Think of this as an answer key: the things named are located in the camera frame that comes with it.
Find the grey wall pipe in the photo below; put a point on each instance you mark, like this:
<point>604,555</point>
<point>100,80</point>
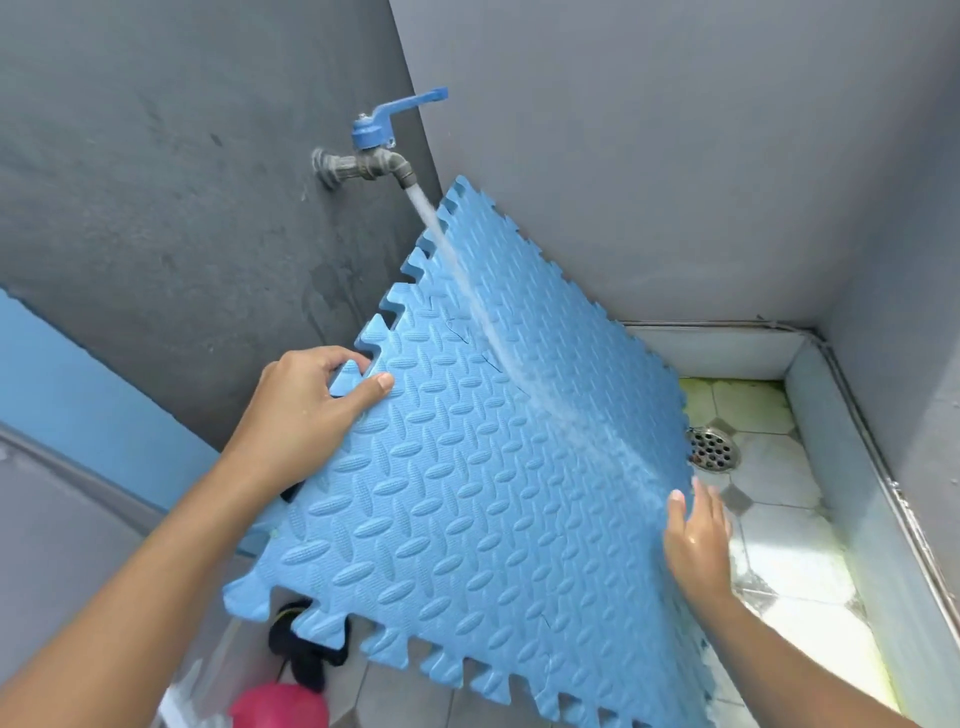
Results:
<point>885,480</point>

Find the person's right hand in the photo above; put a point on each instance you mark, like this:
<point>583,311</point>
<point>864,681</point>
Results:
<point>701,555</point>

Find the dark grey yellow-trimmed cloth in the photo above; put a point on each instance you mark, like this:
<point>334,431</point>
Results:
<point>307,656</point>

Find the person's left hand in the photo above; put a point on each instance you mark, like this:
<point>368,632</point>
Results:
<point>292,427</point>

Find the person's left forearm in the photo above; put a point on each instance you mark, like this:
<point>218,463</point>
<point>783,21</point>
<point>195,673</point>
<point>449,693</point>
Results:
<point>127,607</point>

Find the person's right forearm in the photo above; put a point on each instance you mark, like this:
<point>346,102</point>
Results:
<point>780,675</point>

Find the pink spray bottle white trigger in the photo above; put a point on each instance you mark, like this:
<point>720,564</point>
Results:
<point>277,709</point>

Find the round metal floor drain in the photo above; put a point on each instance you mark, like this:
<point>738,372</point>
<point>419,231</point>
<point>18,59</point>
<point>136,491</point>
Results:
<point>712,448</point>

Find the blue door frame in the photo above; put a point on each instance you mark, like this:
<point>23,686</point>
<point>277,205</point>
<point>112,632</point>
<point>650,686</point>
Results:
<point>75,405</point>

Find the blue foam puzzle mat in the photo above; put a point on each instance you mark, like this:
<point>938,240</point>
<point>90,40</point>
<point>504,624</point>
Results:
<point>487,510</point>

